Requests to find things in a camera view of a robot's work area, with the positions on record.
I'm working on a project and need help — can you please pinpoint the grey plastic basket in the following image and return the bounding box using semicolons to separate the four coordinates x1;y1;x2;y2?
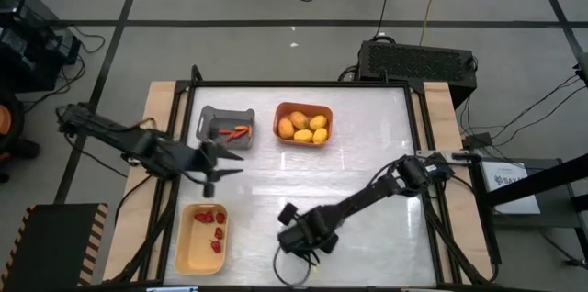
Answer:
195;105;256;151

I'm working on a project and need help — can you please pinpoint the black stand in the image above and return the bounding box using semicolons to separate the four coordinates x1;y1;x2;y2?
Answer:
472;153;588;238

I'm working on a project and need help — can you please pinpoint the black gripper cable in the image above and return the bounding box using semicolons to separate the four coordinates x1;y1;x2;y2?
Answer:
272;244;318;287

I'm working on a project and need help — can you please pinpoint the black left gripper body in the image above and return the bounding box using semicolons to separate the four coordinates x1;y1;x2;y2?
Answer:
183;139;226;185

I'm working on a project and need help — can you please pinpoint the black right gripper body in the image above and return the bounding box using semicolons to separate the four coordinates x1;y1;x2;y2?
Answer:
277;208;342;256

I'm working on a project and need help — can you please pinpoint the black equipment stack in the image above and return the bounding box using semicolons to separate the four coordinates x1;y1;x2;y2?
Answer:
0;0;83;94

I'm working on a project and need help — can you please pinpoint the black and orange equipment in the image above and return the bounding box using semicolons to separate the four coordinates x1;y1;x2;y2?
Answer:
0;89;41;185

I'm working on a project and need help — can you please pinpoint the black mat with orange stripes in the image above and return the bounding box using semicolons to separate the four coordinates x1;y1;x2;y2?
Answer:
0;203;110;292

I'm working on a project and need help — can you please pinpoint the orange mango with green patch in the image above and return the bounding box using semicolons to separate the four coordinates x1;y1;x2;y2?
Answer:
288;110;310;130

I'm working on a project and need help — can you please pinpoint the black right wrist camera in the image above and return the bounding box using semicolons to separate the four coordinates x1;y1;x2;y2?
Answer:
277;201;300;227

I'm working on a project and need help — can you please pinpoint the black computer tower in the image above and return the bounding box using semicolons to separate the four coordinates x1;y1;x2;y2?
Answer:
356;39;479;109

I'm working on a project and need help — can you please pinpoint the yellow plastic basket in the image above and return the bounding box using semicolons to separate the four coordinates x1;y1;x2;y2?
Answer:
174;203;230;276

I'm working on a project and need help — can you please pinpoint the silver control box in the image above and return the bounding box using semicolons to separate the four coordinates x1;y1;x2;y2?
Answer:
415;148;474;165

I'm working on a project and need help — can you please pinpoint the wooden table side board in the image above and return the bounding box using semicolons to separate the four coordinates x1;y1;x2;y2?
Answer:
411;81;493;279
103;81;189;283

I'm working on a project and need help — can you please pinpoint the salmon plastic basket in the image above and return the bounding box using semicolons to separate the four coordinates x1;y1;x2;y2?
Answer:
272;101;334;148

